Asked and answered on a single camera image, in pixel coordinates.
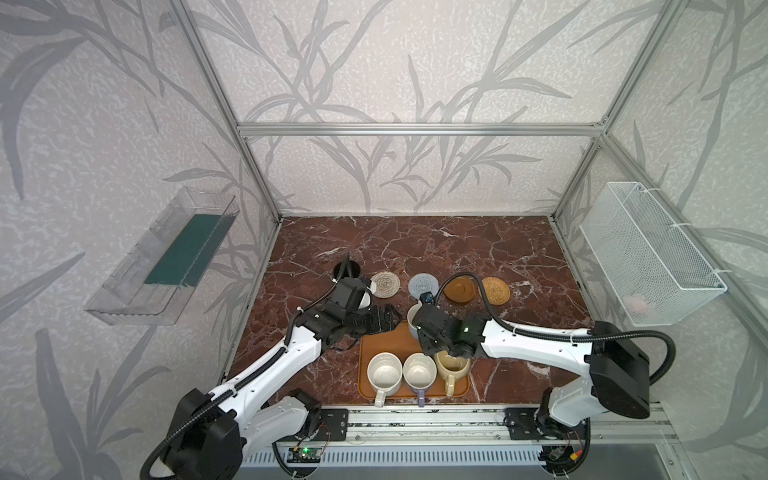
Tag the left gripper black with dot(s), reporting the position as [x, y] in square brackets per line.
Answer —
[378, 320]

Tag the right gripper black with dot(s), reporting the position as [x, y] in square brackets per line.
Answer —
[432, 344]

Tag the white and blue mug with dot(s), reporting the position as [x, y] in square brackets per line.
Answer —
[411, 313]

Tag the cream woven zigzag coaster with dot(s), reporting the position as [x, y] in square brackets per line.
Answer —
[385, 284]

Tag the brown wooden coaster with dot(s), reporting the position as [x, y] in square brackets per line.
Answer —
[460, 290]

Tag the blue grey woven coaster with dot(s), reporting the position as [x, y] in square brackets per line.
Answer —
[422, 283]

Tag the black mug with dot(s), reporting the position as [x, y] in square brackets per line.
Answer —
[346, 268]

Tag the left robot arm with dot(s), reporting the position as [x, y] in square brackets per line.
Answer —
[211, 433]

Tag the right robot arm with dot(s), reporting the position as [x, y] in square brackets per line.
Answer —
[614, 370]

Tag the orange plastic tray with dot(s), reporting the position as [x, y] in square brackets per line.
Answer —
[401, 343]

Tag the beige mug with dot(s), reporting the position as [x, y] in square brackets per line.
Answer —
[451, 370]

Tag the white and purple mug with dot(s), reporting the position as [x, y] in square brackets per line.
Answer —
[419, 373]

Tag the white speckled mug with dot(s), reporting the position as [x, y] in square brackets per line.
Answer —
[385, 374]

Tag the left electronics board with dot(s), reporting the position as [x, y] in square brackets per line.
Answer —
[304, 455]

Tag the electronics board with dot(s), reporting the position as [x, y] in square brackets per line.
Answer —
[561, 454]
[304, 455]

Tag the right electronics board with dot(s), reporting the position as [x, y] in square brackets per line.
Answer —
[561, 454]

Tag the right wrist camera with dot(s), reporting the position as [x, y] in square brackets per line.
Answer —
[427, 298]

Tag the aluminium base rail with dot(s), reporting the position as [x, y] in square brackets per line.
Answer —
[451, 424]

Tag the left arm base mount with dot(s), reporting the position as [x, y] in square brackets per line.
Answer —
[325, 424]

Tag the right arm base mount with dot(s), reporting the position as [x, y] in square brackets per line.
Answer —
[529, 423]

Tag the white wire mesh basket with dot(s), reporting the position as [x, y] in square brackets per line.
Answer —
[653, 267]

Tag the clear plastic wall bin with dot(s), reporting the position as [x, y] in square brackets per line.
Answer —
[155, 281]

